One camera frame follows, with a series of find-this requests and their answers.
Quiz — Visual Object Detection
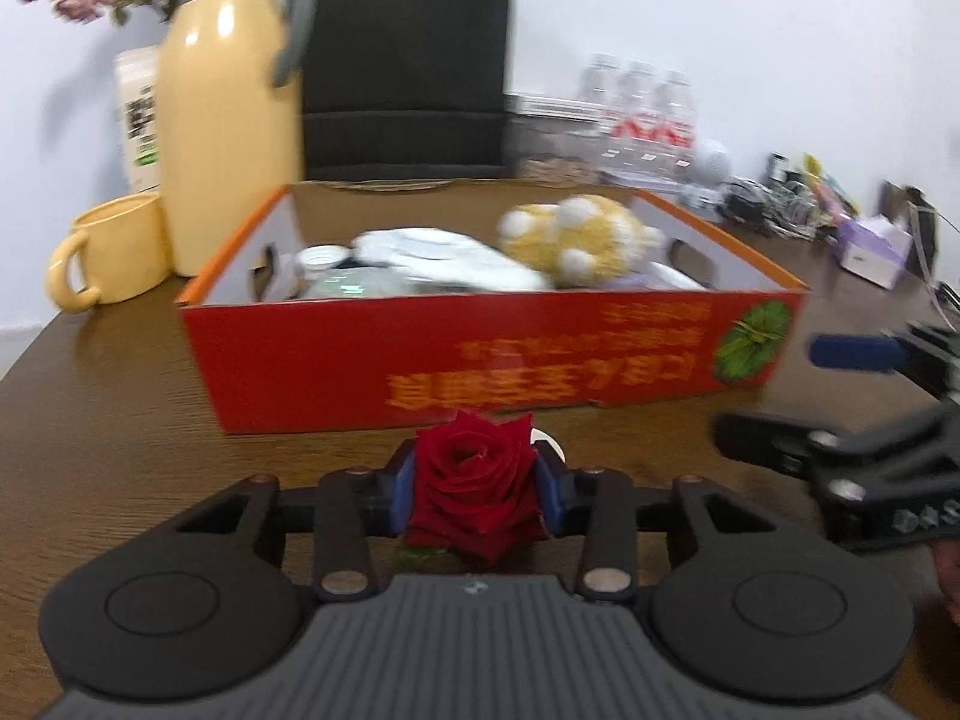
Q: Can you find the dark box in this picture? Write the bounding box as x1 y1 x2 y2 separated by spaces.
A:
881 180 942 282

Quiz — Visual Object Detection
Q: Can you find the black paper bag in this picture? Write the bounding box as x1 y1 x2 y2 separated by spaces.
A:
300 0 521 181

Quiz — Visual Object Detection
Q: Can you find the white robot-shaped speaker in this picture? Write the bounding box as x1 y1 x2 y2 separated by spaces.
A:
686 136 737 207

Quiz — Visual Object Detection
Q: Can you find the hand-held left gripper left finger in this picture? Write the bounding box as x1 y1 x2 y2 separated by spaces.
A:
176 444 418 602

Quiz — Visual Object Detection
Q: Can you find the white carton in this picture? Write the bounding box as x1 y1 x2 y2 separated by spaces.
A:
114 45 164 196

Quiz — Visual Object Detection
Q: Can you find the red cardboard box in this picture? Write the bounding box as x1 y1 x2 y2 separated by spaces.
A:
176 178 811 436

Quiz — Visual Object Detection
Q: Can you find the clear water bottle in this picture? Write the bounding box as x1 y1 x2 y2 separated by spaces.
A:
576 52 625 166
651 69 700 170
611 60 662 170

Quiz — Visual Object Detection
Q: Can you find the yellow white plush toy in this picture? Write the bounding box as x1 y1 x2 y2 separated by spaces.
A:
499 195 665 290

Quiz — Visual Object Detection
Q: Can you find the person's right hand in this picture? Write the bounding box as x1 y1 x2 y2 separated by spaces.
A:
932 536 960 625

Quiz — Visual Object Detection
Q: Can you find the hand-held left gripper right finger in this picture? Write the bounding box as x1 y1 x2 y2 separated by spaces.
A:
534 444 781 602

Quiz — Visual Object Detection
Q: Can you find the red rose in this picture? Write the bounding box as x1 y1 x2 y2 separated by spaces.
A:
403 409 550 563

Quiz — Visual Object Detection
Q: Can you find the yellow thermos jug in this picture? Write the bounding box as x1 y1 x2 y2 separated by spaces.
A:
157 0 320 278

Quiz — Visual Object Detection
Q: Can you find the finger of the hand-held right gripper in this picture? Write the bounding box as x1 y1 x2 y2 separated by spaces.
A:
711 409 953 485
806 319 960 402

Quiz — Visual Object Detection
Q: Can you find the translucent white plastic box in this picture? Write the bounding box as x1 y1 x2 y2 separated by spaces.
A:
300 270 410 302

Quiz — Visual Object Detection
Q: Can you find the clear food container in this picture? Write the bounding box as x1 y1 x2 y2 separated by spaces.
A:
506 90 608 182

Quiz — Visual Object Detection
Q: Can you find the yellow mug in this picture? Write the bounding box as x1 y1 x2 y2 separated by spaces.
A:
46 193 172 314

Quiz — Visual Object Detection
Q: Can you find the white cloth glove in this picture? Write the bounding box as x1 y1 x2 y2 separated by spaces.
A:
351 227 552 292

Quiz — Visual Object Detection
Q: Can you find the purple tissue box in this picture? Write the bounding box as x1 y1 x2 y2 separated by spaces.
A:
836 214 914 290

